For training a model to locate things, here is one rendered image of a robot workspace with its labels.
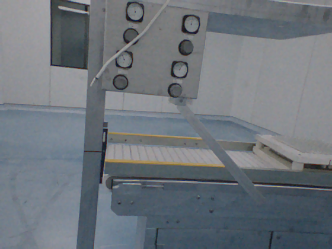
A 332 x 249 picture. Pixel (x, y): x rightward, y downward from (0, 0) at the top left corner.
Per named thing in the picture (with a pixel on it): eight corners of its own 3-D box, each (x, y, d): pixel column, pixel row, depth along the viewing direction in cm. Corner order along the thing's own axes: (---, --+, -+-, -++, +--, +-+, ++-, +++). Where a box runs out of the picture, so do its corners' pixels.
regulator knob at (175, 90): (168, 98, 61) (171, 78, 60) (166, 96, 64) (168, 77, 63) (183, 99, 62) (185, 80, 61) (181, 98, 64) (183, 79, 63)
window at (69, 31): (50, 65, 525) (50, -4, 502) (50, 65, 526) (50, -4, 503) (125, 73, 568) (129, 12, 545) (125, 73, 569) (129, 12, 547)
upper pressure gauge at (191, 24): (182, 32, 60) (184, 13, 59) (181, 32, 61) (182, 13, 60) (199, 34, 61) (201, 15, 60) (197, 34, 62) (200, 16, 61)
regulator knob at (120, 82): (112, 90, 59) (113, 68, 58) (112, 89, 61) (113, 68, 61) (128, 91, 60) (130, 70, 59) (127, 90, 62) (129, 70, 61)
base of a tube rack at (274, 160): (293, 179, 80) (294, 172, 80) (252, 152, 104) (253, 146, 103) (378, 186, 84) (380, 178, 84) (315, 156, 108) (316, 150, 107)
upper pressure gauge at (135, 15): (125, 19, 58) (126, -1, 57) (125, 21, 59) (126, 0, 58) (143, 22, 58) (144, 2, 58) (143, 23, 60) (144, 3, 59)
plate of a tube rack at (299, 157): (296, 163, 79) (298, 156, 79) (254, 139, 103) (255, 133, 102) (383, 169, 83) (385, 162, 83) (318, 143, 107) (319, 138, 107)
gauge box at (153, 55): (101, 91, 61) (106, -10, 57) (103, 86, 71) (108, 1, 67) (197, 99, 65) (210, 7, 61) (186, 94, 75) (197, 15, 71)
